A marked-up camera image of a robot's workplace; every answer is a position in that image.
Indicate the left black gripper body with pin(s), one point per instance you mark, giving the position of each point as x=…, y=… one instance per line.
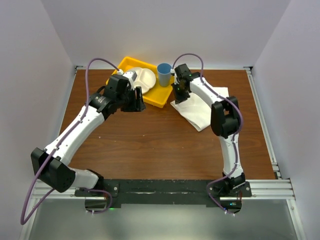
x=128, y=105

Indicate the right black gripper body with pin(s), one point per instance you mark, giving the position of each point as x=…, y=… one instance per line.
x=180, y=94

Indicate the white cloth napkin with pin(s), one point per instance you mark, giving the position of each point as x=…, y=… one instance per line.
x=197, y=108

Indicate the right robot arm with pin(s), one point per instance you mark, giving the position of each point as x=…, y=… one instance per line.
x=226, y=124

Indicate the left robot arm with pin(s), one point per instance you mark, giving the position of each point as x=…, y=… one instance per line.
x=51, y=164

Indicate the yellow plastic tray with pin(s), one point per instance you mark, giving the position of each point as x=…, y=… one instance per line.
x=156, y=95

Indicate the white divided plate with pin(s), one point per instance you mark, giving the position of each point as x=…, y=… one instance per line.
x=146, y=79

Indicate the blue plastic cup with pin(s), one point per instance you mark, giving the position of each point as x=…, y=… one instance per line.
x=164, y=74

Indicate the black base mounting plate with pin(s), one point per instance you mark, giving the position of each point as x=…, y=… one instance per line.
x=176, y=192

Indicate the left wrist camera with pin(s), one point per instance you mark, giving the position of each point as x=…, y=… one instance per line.
x=131, y=75

